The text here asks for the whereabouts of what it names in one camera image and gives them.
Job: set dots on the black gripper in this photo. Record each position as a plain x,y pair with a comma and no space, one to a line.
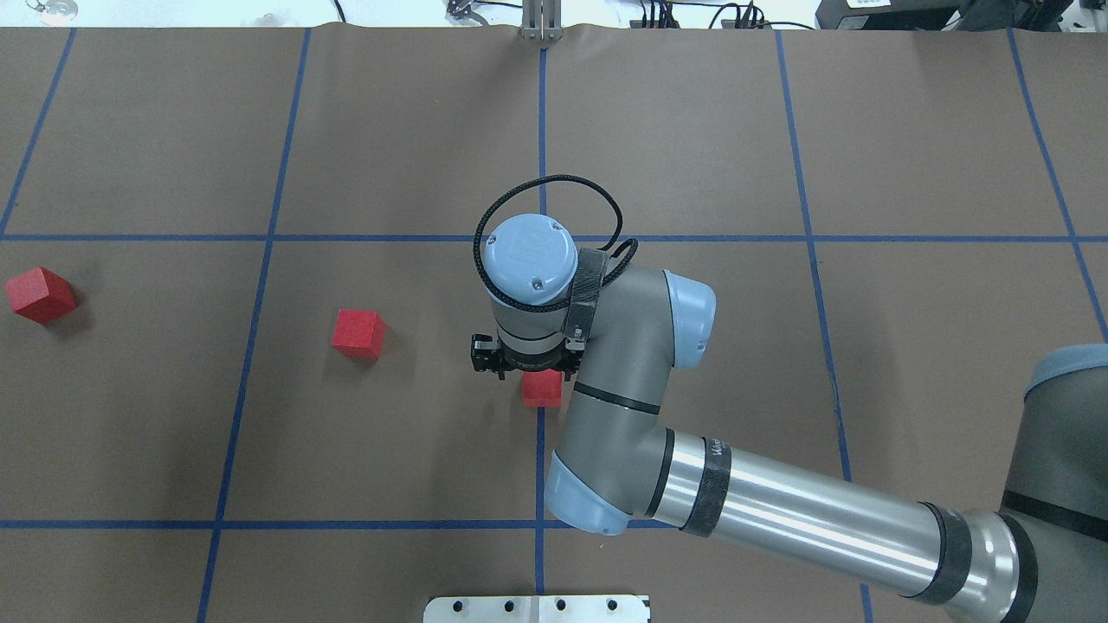
483,355

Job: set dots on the red block moved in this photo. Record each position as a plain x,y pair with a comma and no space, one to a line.
542,389
359,334

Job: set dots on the red block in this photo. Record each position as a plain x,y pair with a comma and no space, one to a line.
40,295

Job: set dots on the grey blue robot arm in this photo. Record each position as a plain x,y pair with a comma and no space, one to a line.
897,409

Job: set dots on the brown paper table mat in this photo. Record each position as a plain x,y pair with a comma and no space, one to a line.
187,445

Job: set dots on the clear tape roll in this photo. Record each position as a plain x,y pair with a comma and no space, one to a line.
55,12

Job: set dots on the black box top right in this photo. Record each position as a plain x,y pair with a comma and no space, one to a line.
968,16

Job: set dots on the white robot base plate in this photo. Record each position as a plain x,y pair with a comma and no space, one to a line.
540,608

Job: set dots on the aluminium frame post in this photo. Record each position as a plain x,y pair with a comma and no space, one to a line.
542,20

